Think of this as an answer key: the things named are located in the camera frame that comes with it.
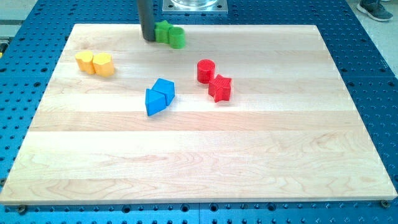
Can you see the red star block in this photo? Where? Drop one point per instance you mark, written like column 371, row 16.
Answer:
column 220, row 88

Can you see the blue cube block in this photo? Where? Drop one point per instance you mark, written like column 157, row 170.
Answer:
column 165, row 87

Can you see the wooden board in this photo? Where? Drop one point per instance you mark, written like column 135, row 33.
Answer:
column 290, row 131

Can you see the red cylinder block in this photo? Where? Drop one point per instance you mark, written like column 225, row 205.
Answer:
column 205, row 70

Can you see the blue triangle block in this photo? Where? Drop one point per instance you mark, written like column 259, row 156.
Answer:
column 154, row 102

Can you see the green cylinder block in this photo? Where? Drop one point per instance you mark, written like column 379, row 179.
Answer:
column 177, row 38

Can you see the green star block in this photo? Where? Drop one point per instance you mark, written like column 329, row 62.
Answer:
column 162, row 31

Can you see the yellow hexagon block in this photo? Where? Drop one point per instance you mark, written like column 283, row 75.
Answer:
column 103, row 64

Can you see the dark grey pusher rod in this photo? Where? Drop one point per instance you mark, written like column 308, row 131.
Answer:
column 146, row 19

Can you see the yellow heart block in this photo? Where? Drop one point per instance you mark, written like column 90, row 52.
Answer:
column 84, row 60

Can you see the grey sneaker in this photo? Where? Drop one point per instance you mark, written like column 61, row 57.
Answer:
column 375, row 10

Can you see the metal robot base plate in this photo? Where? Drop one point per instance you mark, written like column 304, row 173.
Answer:
column 199, row 6

